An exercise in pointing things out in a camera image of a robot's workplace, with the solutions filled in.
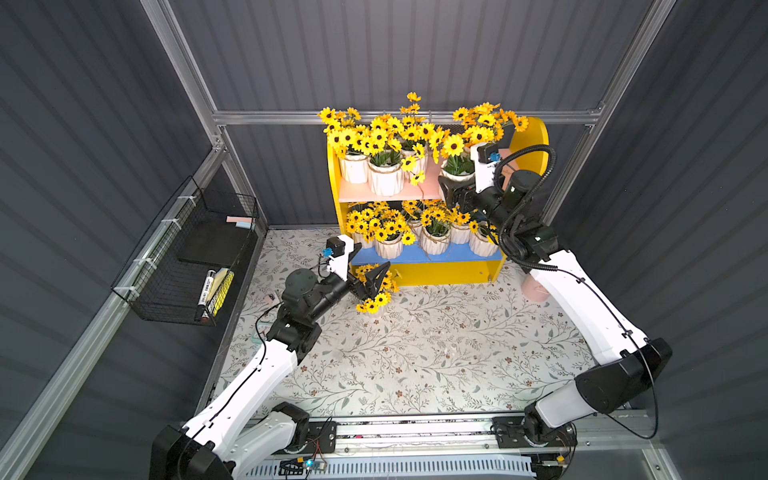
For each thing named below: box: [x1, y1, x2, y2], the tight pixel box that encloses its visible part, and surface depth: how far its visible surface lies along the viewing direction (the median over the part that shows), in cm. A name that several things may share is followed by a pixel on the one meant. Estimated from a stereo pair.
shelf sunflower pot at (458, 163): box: [440, 134, 475, 180], surface depth 65 cm
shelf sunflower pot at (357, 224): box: [346, 208, 375, 249], surface depth 85 cm
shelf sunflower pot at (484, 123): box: [452, 102, 530, 146], surface depth 69 cm
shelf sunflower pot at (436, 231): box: [421, 208, 452, 255], surface depth 91 cm
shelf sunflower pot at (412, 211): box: [401, 200, 424, 234], surface depth 88 cm
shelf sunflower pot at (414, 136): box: [399, 92, 434, 185], surface depth 67 cm
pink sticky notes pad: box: [226, 216, 253, 229], surface depth 86 cm
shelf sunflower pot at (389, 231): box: [373, 210, 407, 260], surface depth 84 cm
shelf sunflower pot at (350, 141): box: [318, 106, 370, 184], surface depth 67 cm
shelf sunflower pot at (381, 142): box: [354, 115, 417, 197], surface depth 68 cm
